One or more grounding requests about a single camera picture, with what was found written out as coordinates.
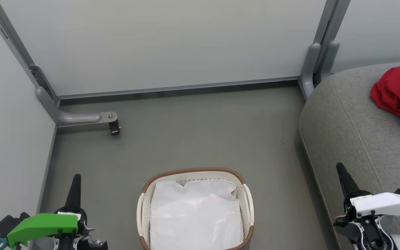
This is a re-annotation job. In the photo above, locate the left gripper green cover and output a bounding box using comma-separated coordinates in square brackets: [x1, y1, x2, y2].
[7, 174, 109, 250]

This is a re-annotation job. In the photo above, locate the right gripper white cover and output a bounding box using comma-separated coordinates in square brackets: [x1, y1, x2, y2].
[333, 162, 400, 234]

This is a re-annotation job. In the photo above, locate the red white striped garment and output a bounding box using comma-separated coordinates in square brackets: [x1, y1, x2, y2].
[370, 66, 400, 139]

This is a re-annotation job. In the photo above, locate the white laundry basket brown rim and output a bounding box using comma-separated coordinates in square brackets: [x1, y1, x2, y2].
[136, 167, 255, 250]

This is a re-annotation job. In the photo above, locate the white cloth basket liner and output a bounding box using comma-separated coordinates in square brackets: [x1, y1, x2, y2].
[149, 179, 244, 250]

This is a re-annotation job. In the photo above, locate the grey fabric sofa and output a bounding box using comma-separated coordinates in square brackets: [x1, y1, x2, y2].
[299, 61, 400, 250]

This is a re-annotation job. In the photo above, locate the grey partition foot with plate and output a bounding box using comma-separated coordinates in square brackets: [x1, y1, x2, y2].
[35, 86, 118, 127]

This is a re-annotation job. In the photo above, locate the small black caster wheel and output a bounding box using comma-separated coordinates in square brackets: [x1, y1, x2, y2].
[108, 119, 121, 136]

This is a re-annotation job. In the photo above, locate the grey double partition foot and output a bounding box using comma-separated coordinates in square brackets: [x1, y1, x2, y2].
[299, 0, 352, 100]

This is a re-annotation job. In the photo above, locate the grey partition bottom rail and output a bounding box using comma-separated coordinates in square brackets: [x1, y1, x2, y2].
[57, 77, 300, 100]

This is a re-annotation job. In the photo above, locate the grey partition corner post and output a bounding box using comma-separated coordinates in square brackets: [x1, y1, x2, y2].
[0, 0, 61, 106]

